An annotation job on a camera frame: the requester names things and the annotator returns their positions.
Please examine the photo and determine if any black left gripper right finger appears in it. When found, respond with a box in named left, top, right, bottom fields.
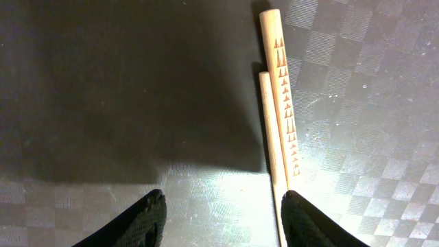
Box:
left=281, top=190, right=368, bottom=247

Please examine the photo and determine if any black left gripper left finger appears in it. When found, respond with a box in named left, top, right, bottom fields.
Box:
left=74, top=189, right=167, bottom=247

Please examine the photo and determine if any wooden chopstick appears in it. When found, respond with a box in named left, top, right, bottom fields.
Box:
left=259, top=9, right=301, bottom=190
left=259, top=72, right=287, bottom=247

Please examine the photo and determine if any brown serving tray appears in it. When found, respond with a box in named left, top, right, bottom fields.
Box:
left=1, top=0, right=438, bottom=246

